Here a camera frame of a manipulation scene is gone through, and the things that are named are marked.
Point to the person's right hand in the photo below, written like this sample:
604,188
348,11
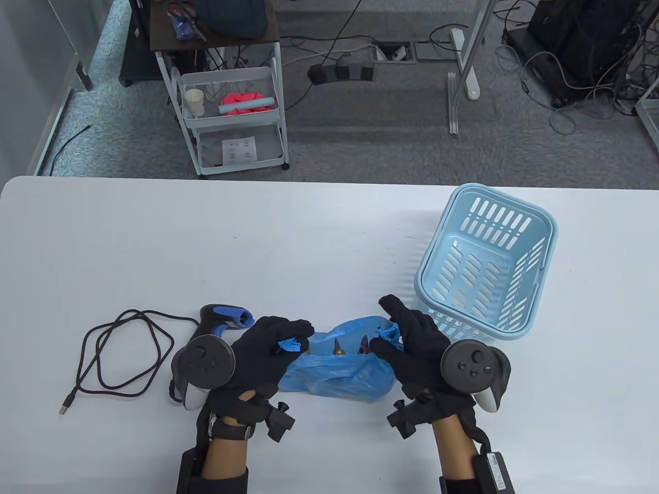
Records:
419,350

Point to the person's left hand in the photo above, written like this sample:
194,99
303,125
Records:
262,355

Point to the red ketchup package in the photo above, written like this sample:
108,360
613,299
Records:
340,351
365,343

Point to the black blue barcode scanner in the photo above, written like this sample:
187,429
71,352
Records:
211,314

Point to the blue plastic bag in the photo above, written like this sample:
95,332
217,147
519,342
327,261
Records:
340,375

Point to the person's right forearm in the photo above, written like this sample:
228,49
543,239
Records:
453,453

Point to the person's left forearm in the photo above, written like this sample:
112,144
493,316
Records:
224,458

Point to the grey black hand controller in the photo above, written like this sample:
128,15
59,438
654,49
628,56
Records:
471,365
203,363

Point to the light blue plastic basket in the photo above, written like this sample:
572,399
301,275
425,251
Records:
458,247

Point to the printed paper sheet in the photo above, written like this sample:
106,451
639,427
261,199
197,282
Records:
239,150

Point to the teal tube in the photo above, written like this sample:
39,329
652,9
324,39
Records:
247,105

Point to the pink cloth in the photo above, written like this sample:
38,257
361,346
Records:
239,100

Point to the white paper cup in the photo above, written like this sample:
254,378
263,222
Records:
195,103

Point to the white desk leg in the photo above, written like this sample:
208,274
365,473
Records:
466,56

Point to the floor socket box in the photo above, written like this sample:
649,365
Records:
394,52

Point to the white utility cart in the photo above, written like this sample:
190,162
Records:
216,43

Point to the black cabinet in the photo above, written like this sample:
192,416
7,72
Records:
136,51

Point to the dark blue fabric bag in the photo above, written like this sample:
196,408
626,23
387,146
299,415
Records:
231,18

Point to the black equipment pile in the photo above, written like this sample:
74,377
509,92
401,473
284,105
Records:
582,36

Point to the grey metal rail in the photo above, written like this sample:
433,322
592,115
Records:
452,103

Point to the white metal frame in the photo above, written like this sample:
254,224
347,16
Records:
648,110

